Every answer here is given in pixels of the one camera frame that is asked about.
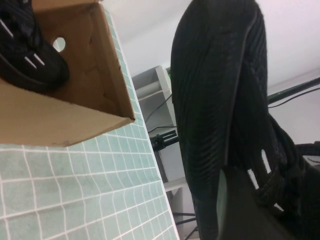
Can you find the black knit sneaker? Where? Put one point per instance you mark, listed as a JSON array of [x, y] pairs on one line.
[[30, 67], [207, 100]]

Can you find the white shelf unit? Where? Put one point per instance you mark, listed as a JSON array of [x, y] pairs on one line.
[[160, 105]]

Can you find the white side table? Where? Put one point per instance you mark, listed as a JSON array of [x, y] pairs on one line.
[[182, 200]]

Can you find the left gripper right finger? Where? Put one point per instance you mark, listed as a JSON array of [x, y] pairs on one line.
[[312, 200]]

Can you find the dark stand pole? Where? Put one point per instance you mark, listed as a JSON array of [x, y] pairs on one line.
[[295, 90]]

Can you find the black tripod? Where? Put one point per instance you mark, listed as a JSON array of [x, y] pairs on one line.
[[165, 140]]

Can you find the brown cardboard shoe box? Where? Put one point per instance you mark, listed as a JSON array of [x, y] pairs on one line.
[[82, 117]]

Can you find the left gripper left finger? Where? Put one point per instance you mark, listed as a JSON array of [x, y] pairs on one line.
[[240, 215]]

